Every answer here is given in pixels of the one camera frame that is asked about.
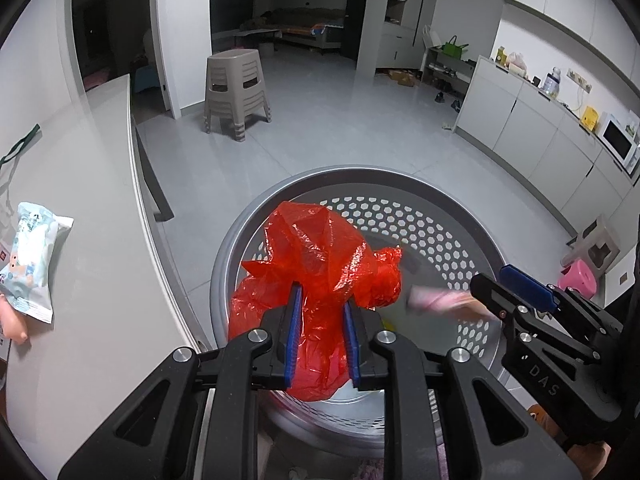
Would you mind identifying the white microwave oven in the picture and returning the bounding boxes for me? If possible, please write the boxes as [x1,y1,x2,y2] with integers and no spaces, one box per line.
[597,112,640,171]

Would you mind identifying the grey perforated laundry basket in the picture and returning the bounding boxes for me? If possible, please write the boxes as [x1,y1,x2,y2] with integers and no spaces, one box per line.
[210,165,566,456]

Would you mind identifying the low coffee table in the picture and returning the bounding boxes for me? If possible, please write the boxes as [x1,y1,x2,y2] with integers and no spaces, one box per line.
[232,27,281,48]

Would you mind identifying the pink plastic stool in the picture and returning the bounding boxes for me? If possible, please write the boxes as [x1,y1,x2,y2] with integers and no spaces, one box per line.
[557,260,598,293]

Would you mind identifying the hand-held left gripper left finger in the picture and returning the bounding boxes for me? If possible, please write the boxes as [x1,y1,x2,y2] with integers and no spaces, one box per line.
[57,282,303,480]

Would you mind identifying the tall shelf cabinet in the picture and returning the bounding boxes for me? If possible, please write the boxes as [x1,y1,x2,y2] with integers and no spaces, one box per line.
[382,0,436,68]

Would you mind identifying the red plastic bag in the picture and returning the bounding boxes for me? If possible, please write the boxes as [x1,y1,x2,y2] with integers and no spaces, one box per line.
[228,201,403,402]

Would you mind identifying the shoe rack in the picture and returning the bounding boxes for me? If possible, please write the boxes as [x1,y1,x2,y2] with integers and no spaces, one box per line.
[425,45,476,96]

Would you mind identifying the small grey stool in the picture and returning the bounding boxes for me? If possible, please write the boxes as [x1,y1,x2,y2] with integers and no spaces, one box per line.
[570,215,621,273]

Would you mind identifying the black tall cabinet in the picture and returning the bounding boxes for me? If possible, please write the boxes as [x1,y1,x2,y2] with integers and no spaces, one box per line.
[342,0,371,61]

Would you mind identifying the white door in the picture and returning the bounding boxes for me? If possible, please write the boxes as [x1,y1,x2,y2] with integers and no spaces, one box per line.
[150,0,213,121]

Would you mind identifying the plush animal slipper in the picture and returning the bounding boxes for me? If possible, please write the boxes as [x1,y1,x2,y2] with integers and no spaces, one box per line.
[530,402,561,431]

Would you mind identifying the person's right hand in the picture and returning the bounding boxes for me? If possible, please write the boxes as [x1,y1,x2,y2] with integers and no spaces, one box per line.
[567,442,613,480]

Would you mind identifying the dark sofa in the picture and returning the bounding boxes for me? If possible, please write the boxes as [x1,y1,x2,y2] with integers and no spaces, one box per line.
[240,7,348,53]

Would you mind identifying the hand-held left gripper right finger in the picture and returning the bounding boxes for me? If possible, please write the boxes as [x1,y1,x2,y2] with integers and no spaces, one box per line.
[342,300,586,480]

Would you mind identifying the wet wipes packet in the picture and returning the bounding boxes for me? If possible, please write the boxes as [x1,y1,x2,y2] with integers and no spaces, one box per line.
[0,202,75,323]

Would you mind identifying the pink wafer packet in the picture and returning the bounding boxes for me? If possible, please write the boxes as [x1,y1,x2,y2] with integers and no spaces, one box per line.
[406,285,493,318]

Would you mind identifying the blue plastic bin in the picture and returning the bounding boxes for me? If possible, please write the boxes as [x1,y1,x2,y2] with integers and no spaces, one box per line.
[132,65,161,93]

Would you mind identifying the stack of beige plastic stools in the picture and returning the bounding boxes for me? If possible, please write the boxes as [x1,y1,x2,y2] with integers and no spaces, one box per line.
[202,49,273,143]

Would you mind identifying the white counter cabinets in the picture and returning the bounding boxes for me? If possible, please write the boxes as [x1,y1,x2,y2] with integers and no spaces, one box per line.
[455,55,640,241]

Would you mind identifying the peach rubber toy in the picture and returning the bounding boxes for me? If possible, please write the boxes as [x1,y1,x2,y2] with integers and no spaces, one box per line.
[0,292,31,346]

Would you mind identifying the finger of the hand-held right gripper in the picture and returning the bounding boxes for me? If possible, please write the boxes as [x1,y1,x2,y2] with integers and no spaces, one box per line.
[470,274,541,331]
[500,264,621,322]

